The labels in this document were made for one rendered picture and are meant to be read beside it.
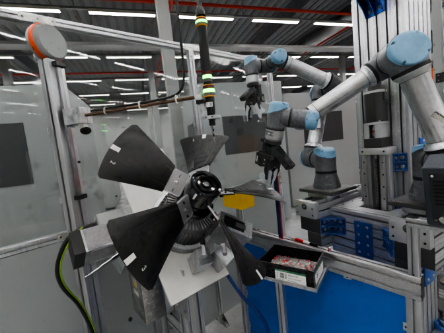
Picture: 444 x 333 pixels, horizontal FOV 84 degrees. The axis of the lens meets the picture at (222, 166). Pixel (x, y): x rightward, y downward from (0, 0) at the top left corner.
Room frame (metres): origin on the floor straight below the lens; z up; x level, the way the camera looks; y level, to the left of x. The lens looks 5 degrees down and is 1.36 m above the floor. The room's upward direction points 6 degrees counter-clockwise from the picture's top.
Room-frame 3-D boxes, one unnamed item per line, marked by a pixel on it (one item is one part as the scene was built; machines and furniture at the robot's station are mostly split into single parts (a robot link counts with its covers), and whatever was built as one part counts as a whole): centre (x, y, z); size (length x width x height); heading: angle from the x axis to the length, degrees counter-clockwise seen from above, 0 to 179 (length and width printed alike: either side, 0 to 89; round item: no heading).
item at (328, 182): (1.42, -0.60, 1.09); 0.15 x 0.15 x 0.10
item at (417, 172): (0.98, -0.84, 1.20); 0.13 x 0.12 x 0.14; 165
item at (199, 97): (0.96, 0.03, 1.50); 0.09 x 0.07 x 0.10; 74
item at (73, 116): (1.13, 0.62, 1.54); 0.10 x 0.07 x 0.09; 74
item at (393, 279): (1.11, -0.32, 0.82); 0.90 x 0.04 x 0.08; 39
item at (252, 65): (1.48, -0.23, 1.78); 0.09 x 0.08 x 0.11; 101
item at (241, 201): (1.41, -0.07, 1.02); 0.16 x 0.10 x 0.11; 39
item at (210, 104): (0.96, 0.02, 1.66); 0.04 x 0.04 x 0.46
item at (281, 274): (0.95, -0.24, 0.85); 0.22 x 0.17 x 0.07; 55
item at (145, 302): (1.08, 0.40, 0.73); 0.15 x 0.09 x 0.22; 39
